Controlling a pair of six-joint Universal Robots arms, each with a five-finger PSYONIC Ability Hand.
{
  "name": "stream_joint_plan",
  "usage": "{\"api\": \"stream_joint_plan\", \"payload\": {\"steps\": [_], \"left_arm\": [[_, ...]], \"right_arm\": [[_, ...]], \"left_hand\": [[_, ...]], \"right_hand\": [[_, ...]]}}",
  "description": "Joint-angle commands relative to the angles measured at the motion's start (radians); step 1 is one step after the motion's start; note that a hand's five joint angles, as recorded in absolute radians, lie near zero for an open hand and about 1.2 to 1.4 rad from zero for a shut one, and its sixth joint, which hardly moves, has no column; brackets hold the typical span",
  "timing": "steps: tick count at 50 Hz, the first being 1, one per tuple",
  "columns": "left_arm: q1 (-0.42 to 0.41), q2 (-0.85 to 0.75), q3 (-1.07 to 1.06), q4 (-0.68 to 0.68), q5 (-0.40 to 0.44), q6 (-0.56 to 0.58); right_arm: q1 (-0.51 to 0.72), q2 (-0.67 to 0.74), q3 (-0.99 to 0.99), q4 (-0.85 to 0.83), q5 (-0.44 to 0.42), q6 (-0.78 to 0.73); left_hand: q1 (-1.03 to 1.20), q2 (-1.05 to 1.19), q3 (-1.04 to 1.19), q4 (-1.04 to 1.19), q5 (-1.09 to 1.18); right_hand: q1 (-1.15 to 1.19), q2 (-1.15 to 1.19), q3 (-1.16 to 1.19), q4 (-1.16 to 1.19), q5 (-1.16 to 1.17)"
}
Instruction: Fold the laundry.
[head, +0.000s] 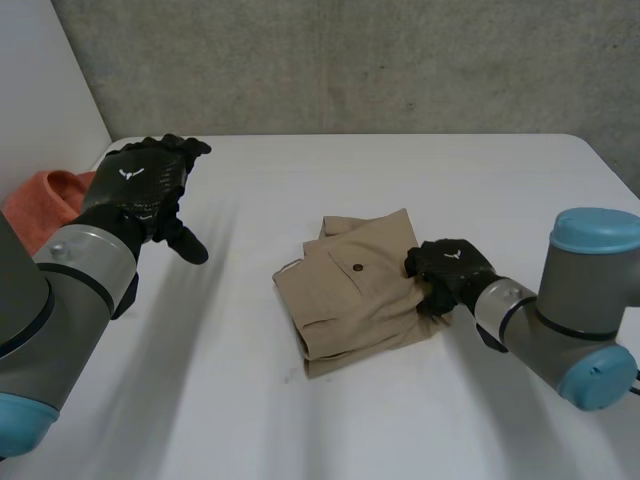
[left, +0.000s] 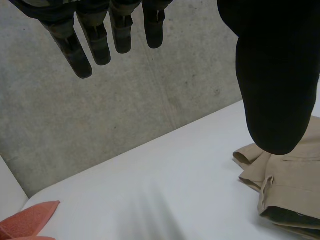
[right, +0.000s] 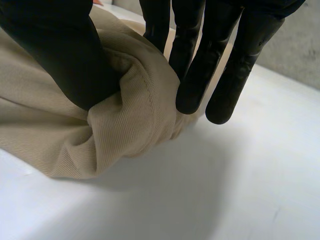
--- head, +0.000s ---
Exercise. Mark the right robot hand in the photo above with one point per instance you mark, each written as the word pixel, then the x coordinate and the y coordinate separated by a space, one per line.
pixel 450 272

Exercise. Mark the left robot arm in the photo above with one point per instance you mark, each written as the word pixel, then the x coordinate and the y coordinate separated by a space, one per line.
pixel 55 325

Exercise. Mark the beige shorts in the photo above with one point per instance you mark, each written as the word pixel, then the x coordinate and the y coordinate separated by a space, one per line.
pixel 350 295

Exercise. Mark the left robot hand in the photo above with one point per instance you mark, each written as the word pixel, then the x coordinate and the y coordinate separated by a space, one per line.
pixel 135 185

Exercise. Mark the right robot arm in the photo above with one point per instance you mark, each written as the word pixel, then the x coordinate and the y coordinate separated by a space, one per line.
pixel 565 310

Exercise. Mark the coral towel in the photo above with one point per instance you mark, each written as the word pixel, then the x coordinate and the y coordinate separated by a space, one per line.
pixel 45 205

